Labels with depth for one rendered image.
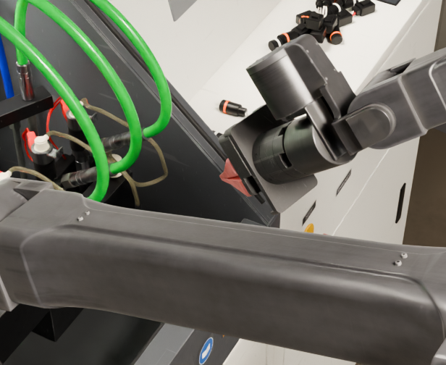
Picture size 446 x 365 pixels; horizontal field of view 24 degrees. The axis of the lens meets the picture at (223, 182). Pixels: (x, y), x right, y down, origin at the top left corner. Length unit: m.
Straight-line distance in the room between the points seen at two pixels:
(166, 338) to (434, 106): 0.54
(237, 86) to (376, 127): 0.74
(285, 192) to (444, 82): 0.23
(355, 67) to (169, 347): 0.62
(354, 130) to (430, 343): 0.48
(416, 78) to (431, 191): 2.04
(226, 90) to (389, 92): 0.74
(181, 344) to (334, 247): 0.81
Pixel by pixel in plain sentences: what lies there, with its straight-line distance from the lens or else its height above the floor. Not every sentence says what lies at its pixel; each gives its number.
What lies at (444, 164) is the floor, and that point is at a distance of 3.08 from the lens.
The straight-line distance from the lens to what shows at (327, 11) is 1.81.
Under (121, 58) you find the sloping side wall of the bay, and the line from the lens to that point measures 1.43.
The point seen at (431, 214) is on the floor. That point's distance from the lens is 2.92.
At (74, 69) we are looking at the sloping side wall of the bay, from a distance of 1.50.
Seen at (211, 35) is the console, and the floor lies 1.04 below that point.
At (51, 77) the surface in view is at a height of 1.31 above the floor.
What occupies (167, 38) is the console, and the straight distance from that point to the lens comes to 1.58.
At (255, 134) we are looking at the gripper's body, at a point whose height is 1.30.
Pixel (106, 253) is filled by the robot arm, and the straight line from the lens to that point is 0.61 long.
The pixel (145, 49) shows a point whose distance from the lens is 1.29.
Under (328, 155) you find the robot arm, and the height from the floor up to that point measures 1.34.
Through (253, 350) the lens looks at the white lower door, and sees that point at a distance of 1.63.
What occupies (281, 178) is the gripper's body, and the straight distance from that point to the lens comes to 1.06.
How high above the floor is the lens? 1.99
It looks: 42 degrees down
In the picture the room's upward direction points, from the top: straight up
